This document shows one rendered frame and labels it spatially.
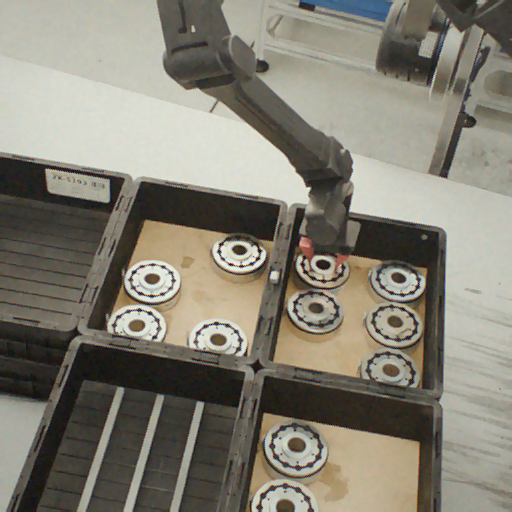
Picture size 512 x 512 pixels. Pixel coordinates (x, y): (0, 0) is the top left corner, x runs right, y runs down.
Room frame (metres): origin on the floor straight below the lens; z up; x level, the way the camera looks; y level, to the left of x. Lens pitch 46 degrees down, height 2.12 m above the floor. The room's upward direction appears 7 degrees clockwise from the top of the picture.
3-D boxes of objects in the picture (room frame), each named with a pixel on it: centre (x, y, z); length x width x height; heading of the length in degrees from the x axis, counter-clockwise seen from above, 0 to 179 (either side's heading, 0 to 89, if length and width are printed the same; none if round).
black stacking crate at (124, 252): (1.12, 0.11, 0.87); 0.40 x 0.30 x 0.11; 176
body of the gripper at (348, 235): (1.21, -0.13, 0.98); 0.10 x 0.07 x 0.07; 79
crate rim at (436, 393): (1.09, -0.19, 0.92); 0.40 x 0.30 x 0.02; 176
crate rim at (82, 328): (1.12, 0.11, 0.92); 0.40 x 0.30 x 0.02; 176
